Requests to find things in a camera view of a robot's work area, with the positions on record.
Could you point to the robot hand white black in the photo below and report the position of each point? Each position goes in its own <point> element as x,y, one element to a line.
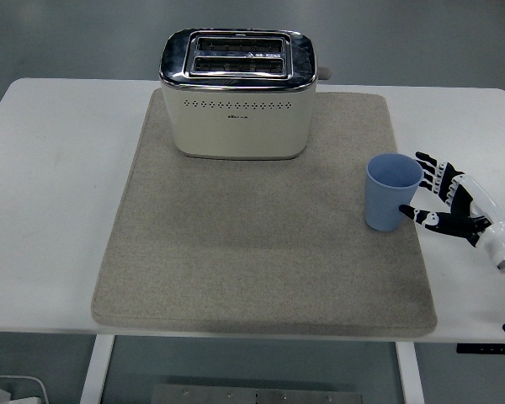
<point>494,235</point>

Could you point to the blue ribbed cup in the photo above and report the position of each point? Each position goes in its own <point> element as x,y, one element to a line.
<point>383,206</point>

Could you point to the black table control panel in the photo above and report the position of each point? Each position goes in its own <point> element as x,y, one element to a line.
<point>488,349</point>

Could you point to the white table leg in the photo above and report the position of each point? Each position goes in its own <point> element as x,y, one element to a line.
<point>410,374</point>
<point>94,370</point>

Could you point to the beige fabric mat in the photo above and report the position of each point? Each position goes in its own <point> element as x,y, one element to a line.
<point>235,261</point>

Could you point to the cream toaster with chrome top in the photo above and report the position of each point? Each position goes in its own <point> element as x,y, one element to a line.
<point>235,126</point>

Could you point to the grey metal plate with screws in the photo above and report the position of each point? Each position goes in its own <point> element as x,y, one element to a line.
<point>256,395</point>

